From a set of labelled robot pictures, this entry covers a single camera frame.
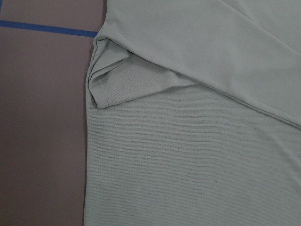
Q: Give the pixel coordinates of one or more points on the olive green long-sleeve shirt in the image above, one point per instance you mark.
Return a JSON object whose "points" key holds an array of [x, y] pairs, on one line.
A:
{"points": [[194, 114]]}

